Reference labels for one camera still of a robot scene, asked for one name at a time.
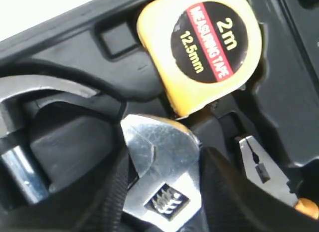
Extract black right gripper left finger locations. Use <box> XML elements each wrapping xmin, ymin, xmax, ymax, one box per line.
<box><xmin>0</xmin><ymin>147</ymin><xmax>140</xmax><ymax>232</ymax></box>

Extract yellow measuring tape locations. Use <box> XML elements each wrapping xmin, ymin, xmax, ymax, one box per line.
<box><xmin>137</xmin><ymin>0</ymin><xmax>262</xmax><ymax>117</ymax></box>

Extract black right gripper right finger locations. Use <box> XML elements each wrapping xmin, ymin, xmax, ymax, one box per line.
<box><xmin>199</xmin><ymin>147</ymin><xmax>319</xmax><ymax>232</ymax></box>

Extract adjustable wrench black handle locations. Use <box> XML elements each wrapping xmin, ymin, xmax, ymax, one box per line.
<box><xmin>121</xmin><ymin>114</ymin><xmax>202</xmax><ymax>232</ymax></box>

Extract orange handled pliers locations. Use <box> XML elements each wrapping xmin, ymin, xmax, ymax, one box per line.
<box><xmin>235</xmin><ymin>135</ymin><xmax>319</xmax><ymax>220</ymax></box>

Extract claw hammer black grip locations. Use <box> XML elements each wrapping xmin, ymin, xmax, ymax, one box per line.
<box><xmin>0</xmin><ymin>74</ymin><xmax>100</xmax><ymax>205</ymax></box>

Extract black plastic tool case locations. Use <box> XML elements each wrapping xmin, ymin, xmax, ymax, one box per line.
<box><xmin>0</xmin><ymin>0</ymin><xmax>319</xmax><ymax>210</ymax></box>

